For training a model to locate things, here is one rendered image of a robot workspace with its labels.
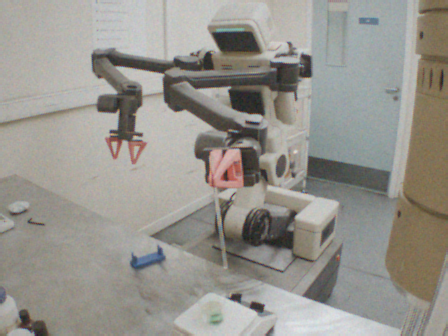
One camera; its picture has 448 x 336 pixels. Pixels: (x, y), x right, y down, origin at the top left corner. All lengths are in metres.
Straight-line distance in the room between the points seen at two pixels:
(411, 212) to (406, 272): 0.05
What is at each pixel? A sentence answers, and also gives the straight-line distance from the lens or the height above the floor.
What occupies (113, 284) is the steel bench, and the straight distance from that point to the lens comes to 0.97.
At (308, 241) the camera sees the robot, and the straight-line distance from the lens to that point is 1.70.
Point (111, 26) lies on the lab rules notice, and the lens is 2.28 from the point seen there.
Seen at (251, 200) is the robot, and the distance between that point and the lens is 1.54.
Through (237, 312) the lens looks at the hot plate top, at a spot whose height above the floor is 0.84.
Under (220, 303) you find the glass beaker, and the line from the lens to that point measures 0.66.
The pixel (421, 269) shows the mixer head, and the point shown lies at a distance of 0.29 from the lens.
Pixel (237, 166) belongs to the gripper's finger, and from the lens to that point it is 0.61.
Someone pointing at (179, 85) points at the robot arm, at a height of 1.22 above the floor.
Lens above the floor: 1.31
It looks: 19 degrees down
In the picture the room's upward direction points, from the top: straight up
